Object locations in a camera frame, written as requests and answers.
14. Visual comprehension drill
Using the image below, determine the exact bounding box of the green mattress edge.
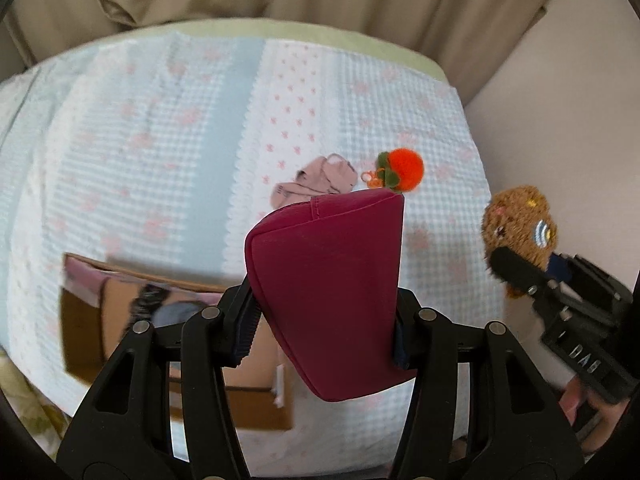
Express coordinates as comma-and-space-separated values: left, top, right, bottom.
102, 18, 447, 82

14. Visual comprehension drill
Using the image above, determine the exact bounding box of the brown plush toy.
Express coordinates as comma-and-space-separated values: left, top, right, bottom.
482, 185, 558, 271

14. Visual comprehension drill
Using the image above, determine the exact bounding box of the pink folded cloth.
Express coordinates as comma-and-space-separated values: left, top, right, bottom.
270, 154, 358, 209

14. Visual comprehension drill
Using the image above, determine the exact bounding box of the blue checkered floral blanket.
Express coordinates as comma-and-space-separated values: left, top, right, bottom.
1, 32, 503, 454

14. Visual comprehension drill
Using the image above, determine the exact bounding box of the cardboard box with pink flaps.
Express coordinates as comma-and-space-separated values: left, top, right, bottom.
60, 254, 294, 431

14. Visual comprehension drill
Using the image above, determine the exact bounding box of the grey plush slipper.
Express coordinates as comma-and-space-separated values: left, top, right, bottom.
151, 301, 207, 328

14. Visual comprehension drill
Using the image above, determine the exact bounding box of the magenta fabric pouch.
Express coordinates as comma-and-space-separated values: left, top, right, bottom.
244, 188, 414, 402

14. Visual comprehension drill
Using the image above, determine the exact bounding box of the beige curtain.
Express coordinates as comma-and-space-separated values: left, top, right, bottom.
4, 0, 548, 102

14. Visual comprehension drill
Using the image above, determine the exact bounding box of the black patterned scrunchie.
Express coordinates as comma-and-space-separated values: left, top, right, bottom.
124, 284, 170, 333

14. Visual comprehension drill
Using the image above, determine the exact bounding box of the person's right hand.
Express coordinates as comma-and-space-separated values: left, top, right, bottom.
556, 376, 637, 456

